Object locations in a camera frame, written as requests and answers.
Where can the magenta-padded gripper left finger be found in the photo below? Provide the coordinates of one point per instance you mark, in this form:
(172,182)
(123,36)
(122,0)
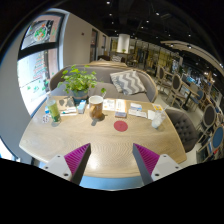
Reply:
(71,163)

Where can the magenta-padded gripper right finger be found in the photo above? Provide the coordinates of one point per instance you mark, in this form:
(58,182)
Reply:
(151,163)

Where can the green-label clear drink bottle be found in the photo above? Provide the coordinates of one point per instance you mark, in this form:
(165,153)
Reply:
(53,111)

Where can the clear plastic cup with straw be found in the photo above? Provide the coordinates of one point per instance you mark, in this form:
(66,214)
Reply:
(157,119)

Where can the grey tufted armchair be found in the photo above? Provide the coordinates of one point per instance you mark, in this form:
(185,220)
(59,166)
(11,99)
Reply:
(183,128)

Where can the white paper napkin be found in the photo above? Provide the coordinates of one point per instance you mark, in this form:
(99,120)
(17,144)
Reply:
(151,115)

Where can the flat round red coaster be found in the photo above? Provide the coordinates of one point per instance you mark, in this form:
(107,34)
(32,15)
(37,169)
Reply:
(120,126)

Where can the long white leaflet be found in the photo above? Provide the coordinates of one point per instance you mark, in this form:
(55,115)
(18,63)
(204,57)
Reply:
(138,114)

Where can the yellow card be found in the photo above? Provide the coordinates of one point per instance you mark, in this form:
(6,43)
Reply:
(157,107)

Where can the brown tabletop sign card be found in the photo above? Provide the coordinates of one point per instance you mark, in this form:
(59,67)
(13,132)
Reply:
(65,102)

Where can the tan ceramic mug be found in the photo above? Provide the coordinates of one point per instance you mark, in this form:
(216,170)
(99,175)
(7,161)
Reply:
(96,106)

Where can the white printed brochure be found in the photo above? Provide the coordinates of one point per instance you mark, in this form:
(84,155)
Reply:
(108,105)

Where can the group of dining chairs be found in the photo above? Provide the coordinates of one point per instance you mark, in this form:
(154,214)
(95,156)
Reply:
(208,116)

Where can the green potted plant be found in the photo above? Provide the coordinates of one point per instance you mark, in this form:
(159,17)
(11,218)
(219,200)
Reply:
(78,81)

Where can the grey white chevron pillow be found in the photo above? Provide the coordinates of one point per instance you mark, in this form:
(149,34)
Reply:
(128,82)

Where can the grey curved sofa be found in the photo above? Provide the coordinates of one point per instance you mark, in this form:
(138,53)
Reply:
(103,75)

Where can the window with holiday stickers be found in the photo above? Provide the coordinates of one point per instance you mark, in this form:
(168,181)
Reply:
(35,73)

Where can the white round column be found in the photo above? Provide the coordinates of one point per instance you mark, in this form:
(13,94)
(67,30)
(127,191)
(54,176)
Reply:
(123,43)

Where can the group of ceiling spotlights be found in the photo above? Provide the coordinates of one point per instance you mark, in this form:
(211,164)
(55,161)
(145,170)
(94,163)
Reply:
(148,20)

